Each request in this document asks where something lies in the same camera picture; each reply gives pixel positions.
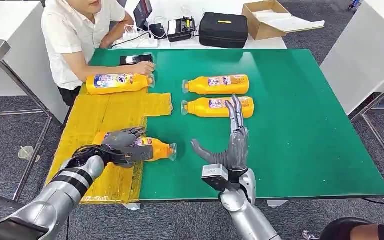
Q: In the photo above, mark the black phone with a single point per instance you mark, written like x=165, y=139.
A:
x=135, y=59

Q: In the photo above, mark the green table mat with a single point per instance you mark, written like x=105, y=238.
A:
x=304, y=132

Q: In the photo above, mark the black label printer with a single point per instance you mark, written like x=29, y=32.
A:
x=180, y=30

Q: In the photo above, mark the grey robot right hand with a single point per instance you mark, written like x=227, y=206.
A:
x=238, y=152

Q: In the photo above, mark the black charger block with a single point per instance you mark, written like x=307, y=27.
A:
x=158, y=31

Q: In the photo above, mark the metal table frame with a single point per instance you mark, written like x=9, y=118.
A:
x=377, y=139
x=33, y=159

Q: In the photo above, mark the person's right hand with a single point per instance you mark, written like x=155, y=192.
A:
x=144, y=68

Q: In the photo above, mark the orange drink bottle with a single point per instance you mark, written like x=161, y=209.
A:
x=160, y=150
x=198, y=110
x=200, y=86
x=119, y=86

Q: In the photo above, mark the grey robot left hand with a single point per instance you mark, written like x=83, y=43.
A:
x=122, y=142

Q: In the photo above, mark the black tablet on stand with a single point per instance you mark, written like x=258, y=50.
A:
x=143, y=12

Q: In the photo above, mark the white table bracket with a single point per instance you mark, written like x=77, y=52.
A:
x=131, y=206
x=277, y=203

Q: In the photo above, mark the yellow sheet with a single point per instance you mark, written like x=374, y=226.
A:
x=92, y=116

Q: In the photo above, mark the white power strip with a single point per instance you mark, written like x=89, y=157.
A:
x=142, y=43

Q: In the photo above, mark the white desk panel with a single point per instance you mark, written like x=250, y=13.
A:
x=19, y=66

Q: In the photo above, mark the cardboard box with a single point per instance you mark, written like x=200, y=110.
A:
x=260, y=31

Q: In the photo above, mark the black case with yellow mark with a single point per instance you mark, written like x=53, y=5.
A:
x=223, y=33

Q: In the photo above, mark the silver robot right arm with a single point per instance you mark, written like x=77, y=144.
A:
x=248, y=218

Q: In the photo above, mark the white side table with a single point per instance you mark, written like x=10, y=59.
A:
x=361, y=56

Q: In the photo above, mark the person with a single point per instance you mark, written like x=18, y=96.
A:
x=72, y=33
x=341, y=230

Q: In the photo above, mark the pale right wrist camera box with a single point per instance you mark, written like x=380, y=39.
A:
x=215, y=177

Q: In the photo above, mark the white paper sheet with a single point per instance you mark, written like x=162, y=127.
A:
x=286, y=21

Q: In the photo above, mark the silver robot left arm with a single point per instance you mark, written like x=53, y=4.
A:
x=62, y=195

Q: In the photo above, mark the clear plastic cup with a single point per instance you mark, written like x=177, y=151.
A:
x=26, y=153

